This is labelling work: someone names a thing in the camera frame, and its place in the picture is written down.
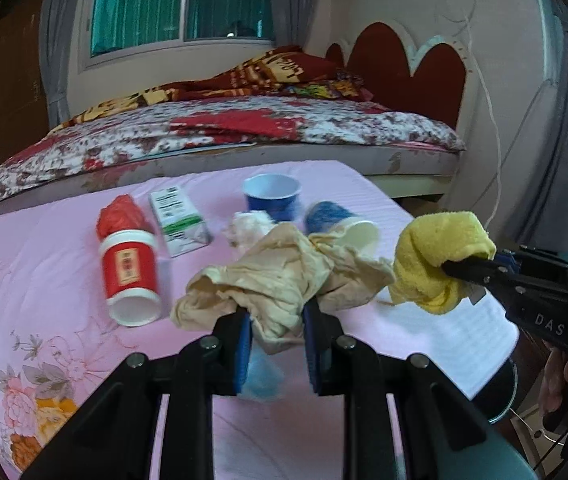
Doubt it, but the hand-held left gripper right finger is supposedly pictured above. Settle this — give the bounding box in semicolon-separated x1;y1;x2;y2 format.
301;300;510;480

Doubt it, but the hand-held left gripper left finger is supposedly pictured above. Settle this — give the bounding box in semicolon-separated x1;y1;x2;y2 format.
21;305;255;480

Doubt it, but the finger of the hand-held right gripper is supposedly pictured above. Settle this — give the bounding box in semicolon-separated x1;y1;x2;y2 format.
494;244;568;272
441;256;521;306

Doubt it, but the yellow cloth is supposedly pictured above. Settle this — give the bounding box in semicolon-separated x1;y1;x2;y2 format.
389;211;498;316

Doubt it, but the beige cloth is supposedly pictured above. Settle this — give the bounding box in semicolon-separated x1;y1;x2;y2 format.
171;222;397;357

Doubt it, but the green white milk carton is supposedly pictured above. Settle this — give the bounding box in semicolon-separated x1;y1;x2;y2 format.
148;185;213;259

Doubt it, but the dark grey trash bin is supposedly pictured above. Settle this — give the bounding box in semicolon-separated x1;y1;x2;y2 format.
464;355;545;480

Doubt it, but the white crumpled tissue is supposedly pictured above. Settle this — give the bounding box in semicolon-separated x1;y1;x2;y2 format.
222;209;275;252

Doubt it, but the bed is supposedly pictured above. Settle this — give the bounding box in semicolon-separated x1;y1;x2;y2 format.
0;100;468;233

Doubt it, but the blue paper cup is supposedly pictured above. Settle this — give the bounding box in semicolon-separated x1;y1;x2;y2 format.
242;174;303;224
304;201;380;257

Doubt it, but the red paper cup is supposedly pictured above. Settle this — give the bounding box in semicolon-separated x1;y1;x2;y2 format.
99;229;163;328

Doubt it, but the grey curtain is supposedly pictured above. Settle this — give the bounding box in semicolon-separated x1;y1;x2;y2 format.
38;0;95;132
501;0;568;258

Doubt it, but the red plastic bag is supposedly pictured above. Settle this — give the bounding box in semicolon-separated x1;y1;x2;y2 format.
96;193;155;241

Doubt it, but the pink floral tablecloth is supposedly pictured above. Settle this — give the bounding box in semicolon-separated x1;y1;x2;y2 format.
0;160;521;480

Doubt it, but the red heart-shaped headboard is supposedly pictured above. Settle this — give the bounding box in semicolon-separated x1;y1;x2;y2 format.
324;20;470;127

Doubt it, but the red floral bedsheet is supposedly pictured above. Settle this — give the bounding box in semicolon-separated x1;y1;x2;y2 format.
0;97;467;211

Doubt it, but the colourful pillow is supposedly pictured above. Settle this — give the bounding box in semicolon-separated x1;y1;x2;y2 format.
286;71;375;104

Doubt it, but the red yellow printed blanket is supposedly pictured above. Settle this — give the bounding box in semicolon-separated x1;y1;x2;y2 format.
48;45;365;133

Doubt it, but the brown wooden door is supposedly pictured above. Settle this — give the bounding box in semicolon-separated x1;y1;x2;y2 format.
0;0;50;162

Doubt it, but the white framed window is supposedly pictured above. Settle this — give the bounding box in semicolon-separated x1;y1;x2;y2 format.
78;0;278;70

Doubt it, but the white cable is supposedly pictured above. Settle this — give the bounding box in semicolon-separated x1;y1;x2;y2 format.
433;0;504;196

